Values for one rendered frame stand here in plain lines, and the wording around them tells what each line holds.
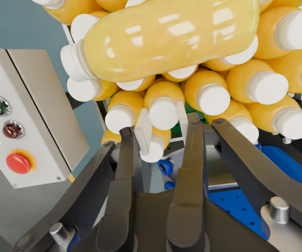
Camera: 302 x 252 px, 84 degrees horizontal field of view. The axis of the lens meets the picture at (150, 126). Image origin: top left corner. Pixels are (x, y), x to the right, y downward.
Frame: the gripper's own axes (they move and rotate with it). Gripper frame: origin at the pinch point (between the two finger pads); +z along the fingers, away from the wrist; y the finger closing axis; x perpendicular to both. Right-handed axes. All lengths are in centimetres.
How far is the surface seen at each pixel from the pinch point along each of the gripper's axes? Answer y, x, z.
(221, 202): 6.9, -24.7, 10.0
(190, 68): 4.4, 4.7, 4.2
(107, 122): -8.2, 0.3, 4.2
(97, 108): -13.7, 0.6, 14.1
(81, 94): -10.4, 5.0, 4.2
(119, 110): -5.9, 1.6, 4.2
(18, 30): -96, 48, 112
